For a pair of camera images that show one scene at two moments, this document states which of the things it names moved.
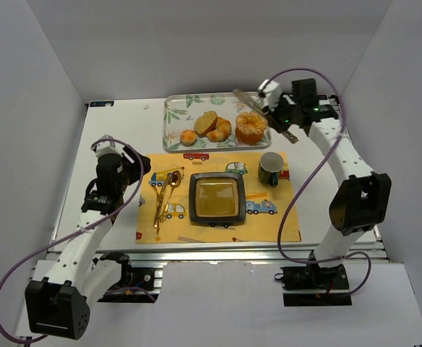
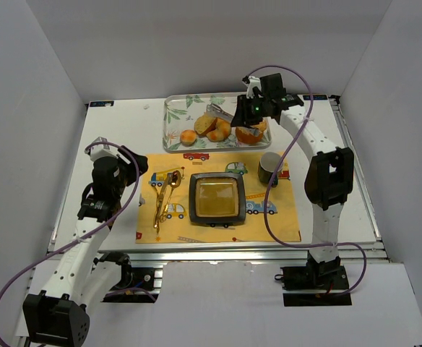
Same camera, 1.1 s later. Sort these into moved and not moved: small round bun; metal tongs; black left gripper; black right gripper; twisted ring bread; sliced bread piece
Moved: black right gripper; metal tongs
Not moved: sliced bread piece; twisted ring bread; black left gripper; small round bun
